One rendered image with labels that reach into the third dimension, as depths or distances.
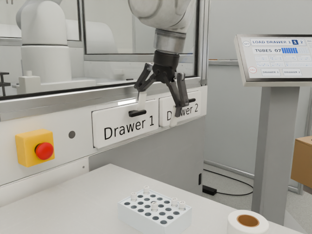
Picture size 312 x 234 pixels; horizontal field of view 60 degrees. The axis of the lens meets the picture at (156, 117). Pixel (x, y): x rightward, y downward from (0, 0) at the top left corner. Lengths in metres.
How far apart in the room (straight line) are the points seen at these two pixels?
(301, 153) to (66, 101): 0.63
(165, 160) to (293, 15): 1.62
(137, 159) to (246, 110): 1.67
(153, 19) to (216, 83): 2.08
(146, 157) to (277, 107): 0.86
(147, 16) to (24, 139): 0.37
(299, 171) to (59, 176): 0.64
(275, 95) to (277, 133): 0.21
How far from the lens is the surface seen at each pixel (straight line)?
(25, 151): 0.67
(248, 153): 2.60
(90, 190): 0.71
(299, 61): 1.60
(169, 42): 0.77
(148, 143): 1.02
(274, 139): 1.66
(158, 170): 1.11
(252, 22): 2.49
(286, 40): 1.67
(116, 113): 0.84
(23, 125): 0.70
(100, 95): 0.81
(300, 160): 0.80
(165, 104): 1.03
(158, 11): 0.58
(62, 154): 0.77
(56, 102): 0.74
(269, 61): 1.53
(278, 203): 1.83
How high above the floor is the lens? 1.09
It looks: 13 degrees down
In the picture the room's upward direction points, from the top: straight up
